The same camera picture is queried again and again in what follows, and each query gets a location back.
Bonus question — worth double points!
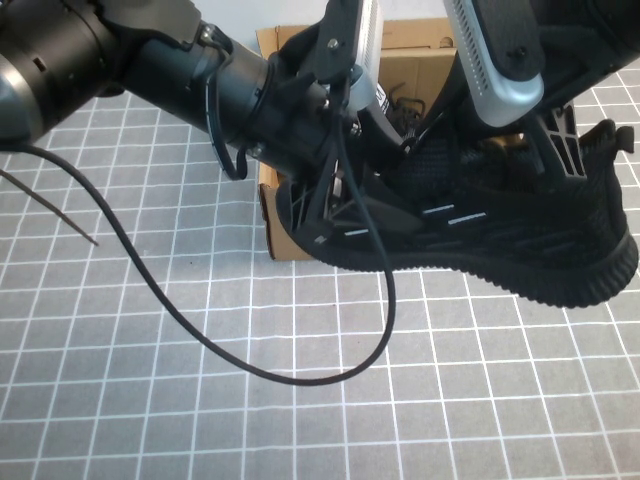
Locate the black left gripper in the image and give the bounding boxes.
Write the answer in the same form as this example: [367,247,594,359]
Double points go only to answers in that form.
[249,64,422,247]

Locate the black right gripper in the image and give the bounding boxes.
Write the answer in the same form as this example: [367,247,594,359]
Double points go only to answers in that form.
[424,49,614,182]

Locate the black sneaker with white tongue label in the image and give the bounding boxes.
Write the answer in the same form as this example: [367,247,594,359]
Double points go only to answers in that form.
[277,118,640,310]
[374,82,429,134]

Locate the brown cardboard shoe box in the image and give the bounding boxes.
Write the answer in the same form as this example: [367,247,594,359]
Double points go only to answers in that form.
[255,17,457,262]

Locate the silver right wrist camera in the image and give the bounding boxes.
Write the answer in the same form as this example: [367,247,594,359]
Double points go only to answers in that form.
[442,0,546,129]

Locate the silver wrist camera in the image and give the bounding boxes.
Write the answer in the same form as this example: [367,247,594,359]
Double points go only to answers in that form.
[442,0,546,129]
[318,0,387,115]

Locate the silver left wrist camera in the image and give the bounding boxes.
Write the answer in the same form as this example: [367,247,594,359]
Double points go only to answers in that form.
[318,0,387,115]

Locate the thick black cable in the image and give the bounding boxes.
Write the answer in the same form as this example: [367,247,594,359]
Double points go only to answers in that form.
[0,112,399,387]

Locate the thin brown cable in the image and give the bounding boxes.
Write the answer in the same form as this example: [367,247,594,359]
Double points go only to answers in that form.
[0,168,100,247]

